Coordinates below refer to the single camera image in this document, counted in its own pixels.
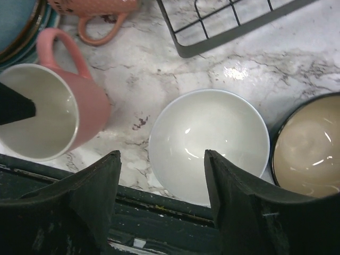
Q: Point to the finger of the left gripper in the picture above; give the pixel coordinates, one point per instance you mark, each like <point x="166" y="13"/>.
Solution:
<point x="14" y="106"/>

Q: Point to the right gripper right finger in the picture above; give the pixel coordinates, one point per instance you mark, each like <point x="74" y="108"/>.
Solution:
<point x="256" y="217"/>

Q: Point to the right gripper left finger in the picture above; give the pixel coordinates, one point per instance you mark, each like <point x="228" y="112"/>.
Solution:
<point x="70" y="216"/>

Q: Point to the plain pink mug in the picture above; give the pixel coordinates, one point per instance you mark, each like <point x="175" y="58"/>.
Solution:
<point x="70" y="107"/>

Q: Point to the white bowl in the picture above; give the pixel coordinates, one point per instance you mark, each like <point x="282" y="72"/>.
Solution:
<point x="200" y="120"/>

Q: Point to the black wire dish rack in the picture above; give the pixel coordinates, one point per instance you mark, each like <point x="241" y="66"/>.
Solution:
<point x="199" y="26"/>

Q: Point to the teal patterned bottom plate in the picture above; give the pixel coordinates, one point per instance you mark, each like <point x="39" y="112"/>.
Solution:
<point x="28" y="54"/>

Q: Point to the dark bowl beige inside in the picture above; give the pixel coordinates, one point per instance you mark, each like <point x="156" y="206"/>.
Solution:
<point x="305" y="148"/>

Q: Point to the blue glazed floral plate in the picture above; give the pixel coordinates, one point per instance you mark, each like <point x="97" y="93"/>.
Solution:
<point x="17" y="18"/>

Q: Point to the black mounting rail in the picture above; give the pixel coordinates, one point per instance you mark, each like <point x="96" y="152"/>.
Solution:
<point x="142" y="223"/>

